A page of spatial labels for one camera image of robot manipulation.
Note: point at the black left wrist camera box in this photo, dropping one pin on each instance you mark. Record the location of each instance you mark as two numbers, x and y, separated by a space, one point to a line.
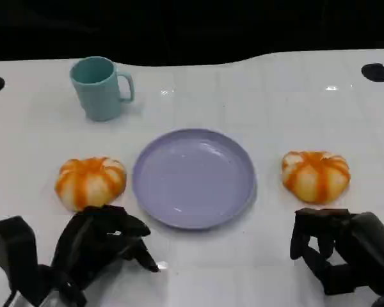
14 249

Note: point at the pale green mug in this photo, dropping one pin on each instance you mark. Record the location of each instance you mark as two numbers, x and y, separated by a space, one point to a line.
97 99

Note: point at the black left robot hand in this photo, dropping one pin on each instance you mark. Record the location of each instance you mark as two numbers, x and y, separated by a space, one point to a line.
83 243

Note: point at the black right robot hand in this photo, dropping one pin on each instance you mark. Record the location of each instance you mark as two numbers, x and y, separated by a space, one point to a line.
368 243

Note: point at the lilac plate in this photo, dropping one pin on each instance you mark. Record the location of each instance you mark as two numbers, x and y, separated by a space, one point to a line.
192 179

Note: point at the orange and white bread roll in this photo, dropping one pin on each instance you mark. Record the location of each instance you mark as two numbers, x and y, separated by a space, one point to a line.
316 179
89 182

